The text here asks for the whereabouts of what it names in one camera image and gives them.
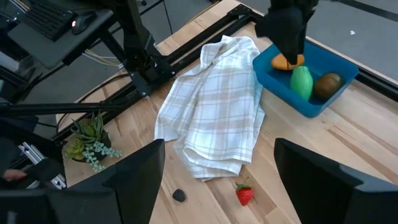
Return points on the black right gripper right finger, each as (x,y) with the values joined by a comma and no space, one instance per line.
(326,196)

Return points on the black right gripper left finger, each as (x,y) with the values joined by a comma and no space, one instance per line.
(124,193)

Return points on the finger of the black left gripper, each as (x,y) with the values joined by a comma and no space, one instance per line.
(300,31)
(276,25)

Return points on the orange toy fruit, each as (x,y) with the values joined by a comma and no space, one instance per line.
(280,63)

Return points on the green ridged toy fruit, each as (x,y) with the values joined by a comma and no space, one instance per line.
(301,84)

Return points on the black toy blackberry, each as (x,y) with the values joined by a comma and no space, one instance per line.
(179,195)

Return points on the brown toy kiwi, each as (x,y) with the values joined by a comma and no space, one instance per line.
(326,87)

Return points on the red toy strawberry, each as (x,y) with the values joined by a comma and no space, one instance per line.
(244,194)

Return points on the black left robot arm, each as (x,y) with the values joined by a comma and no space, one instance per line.
(136,37)

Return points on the teal plastic tupperware container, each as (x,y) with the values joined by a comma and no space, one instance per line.
(280,84)

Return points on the small potted succulent plant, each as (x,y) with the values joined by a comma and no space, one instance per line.
(90,137)

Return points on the white plaid dish towel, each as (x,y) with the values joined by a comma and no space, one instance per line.
(214,109)

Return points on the black slanted support beam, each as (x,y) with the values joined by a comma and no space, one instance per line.
(62,109)

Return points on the person's hand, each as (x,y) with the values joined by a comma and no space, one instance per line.
(14,175)

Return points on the grey side desk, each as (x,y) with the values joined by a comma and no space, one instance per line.
(46,49)

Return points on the black lit computer mouse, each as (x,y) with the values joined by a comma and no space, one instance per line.
(82,22)

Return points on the black computer keyboard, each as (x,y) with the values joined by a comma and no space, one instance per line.
(46,18)

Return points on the black aluminium table frame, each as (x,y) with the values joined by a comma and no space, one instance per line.
(192,51)

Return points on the silver aluminium bracket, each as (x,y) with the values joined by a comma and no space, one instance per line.
(37,155)

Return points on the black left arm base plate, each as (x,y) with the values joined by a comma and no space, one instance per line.
(146,84)

